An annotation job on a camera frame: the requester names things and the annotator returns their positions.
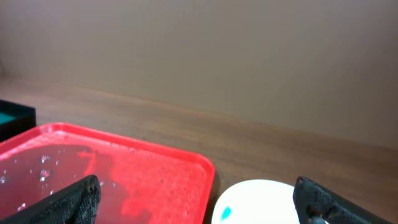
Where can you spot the light blue plate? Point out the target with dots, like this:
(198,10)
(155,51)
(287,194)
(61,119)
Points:
(259,201)

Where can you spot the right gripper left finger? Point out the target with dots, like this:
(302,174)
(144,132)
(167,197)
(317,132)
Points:
(75,204)

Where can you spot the dark green tray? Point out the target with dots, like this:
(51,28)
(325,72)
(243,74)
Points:
(16,119)

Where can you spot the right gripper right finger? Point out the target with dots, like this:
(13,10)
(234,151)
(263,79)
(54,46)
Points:
(316,204)

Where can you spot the red plastic tray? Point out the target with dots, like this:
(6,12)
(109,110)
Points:
(141,182)

